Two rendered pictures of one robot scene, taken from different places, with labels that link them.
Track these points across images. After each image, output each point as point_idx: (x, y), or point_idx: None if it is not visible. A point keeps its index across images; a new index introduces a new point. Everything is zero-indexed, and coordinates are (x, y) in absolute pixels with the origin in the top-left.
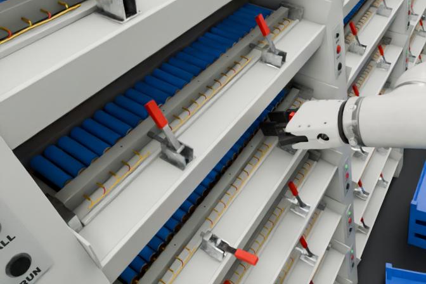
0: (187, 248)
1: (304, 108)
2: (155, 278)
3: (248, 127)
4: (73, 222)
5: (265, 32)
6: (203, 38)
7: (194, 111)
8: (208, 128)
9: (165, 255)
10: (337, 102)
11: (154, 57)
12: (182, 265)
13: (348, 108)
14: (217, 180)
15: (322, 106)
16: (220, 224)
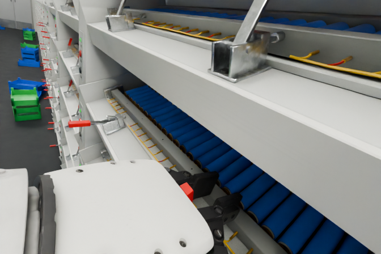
0: (123, 111)
1: (182, 206)
2: (115, 96)
3: (144, 80)
4: (108, 11)
5: None
6: (296, 19)
7: (157, 26)
8: (136, 35)
9: (124, 100)
10: (105, 248)
11: (244, 9)
12: (115, 110)
13: (7, 171)
14: (167, 136)
15: (137, 215)
16: (128, 134)
